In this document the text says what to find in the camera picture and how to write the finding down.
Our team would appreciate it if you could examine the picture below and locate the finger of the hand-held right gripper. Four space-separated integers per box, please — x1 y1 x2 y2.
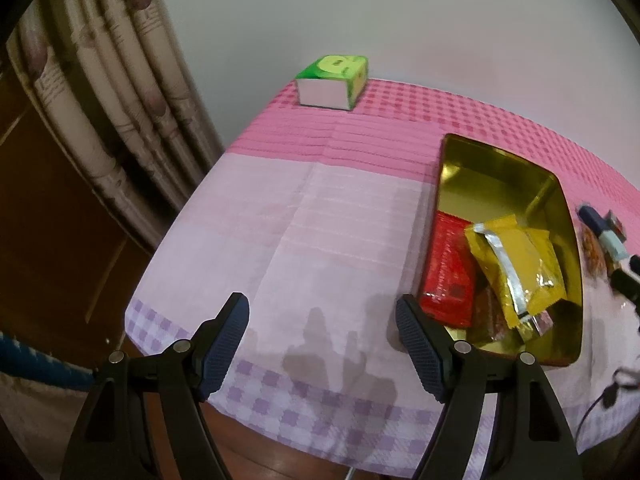
611 255 640 311

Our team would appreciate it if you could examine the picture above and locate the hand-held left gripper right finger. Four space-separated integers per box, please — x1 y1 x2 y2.
395 294 583 480

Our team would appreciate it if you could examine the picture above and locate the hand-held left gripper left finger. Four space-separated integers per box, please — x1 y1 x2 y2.
60 291 250 480

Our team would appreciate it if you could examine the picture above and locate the navy and mint snack packet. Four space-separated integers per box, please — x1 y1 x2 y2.
577 203 628 261

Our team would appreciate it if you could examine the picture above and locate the pink floral snack packet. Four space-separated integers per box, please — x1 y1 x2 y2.
517 310 553 343
472 287 518 343

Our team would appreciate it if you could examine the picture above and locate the yellow snack packet with window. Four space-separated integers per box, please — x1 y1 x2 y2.
522 226 567 306

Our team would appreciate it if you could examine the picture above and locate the red snack packet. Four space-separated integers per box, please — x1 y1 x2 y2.
420 211 477 330

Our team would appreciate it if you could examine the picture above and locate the plain yellow snack packet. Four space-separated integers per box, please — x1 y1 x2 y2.
464 214 566 328

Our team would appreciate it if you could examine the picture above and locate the gold metal tin tray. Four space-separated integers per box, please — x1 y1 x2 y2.
417 133 585 368

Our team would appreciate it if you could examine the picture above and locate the clear peanut packet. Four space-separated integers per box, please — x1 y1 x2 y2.
581 230 608 276

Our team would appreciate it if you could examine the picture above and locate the pink checked tablecloth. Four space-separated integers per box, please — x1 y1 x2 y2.
124 79 640 480

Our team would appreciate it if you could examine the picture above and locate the blue fabric roll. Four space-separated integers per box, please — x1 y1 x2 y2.
0 332 96 391

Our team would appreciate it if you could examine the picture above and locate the brown wooden door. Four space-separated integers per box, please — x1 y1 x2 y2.
0 65 166 376

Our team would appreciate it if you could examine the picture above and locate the beige patterned curtain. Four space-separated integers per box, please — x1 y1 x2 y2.
7 0 226 251

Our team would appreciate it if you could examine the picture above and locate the green tissue box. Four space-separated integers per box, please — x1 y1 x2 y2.
294 55 369 112

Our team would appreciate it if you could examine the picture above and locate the black cable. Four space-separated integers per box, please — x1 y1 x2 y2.
575 367 640 456

